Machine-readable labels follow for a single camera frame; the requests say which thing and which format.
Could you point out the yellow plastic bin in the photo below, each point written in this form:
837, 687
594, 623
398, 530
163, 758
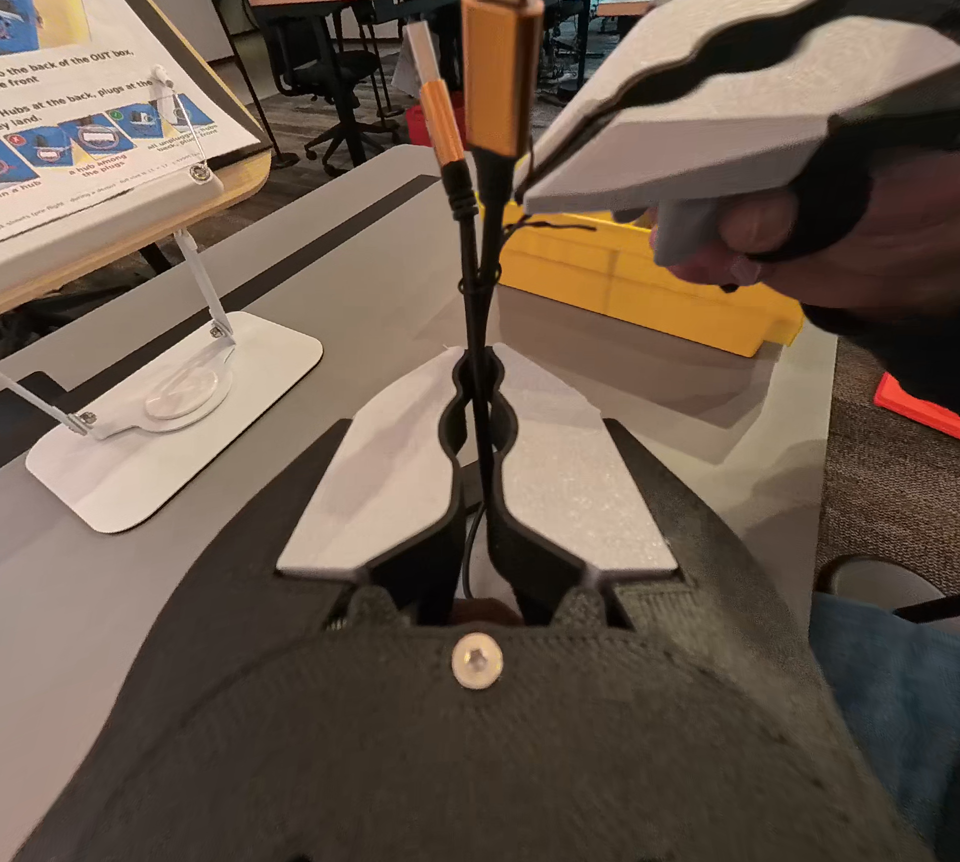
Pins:
637, 292

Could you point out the person's blue jeans leg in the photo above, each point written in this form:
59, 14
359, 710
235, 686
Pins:
900, 712

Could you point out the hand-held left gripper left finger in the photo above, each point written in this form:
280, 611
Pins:
375, 494

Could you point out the orange traffic cone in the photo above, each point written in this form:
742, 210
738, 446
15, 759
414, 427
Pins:
922, 408

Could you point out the black office chair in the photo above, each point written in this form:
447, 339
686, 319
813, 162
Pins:
330, 66

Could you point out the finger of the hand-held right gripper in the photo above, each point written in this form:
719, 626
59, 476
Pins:
750, 149
690, 14

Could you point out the person's right hand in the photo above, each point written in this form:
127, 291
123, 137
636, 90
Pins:
900, 239

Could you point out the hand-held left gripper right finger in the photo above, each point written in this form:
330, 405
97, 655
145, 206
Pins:
585, 494

